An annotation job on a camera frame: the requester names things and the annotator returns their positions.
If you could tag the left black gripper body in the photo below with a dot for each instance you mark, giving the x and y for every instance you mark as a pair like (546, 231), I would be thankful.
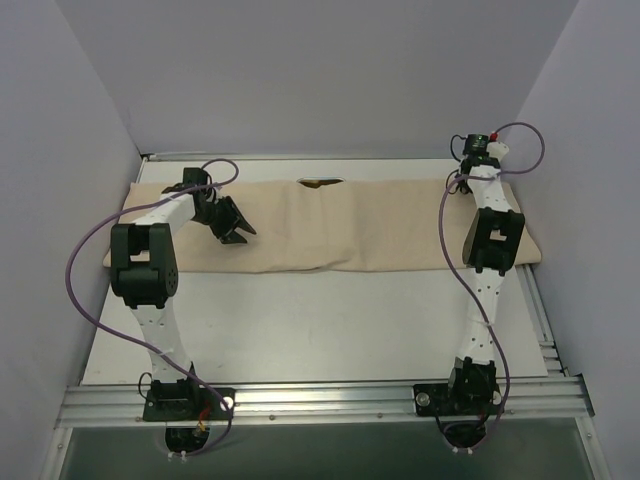
(225, 218)

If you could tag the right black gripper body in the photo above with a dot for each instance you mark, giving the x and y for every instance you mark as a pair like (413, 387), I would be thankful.
(466, 166)

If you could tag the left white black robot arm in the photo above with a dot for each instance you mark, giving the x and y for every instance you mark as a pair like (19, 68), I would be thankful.
(144, 273)

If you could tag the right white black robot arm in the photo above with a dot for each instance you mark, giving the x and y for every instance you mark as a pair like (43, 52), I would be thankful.
(490, 250)

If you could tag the steel instrument tray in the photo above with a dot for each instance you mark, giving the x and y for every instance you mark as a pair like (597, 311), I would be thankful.
(319, 182)

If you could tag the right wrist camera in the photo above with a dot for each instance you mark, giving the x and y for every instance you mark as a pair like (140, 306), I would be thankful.
(495, 148)

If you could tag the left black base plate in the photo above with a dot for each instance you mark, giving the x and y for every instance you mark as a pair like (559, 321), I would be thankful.
(185, 400)

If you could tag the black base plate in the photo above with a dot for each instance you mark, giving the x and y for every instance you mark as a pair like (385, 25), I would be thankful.
(436, 399)
(185, 400)

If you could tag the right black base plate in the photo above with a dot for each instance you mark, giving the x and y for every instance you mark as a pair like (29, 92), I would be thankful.
(436, 399)

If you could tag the aluminium front rail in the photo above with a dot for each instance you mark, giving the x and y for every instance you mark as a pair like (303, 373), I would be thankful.
(323, 403)

